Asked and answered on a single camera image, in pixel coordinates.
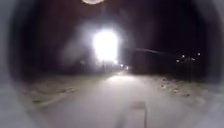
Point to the grey asphalt path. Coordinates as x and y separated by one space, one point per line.
110 100

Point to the street lamp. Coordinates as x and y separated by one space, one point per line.
105 45

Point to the pale grass verge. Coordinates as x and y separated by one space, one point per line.
176 86
50 88

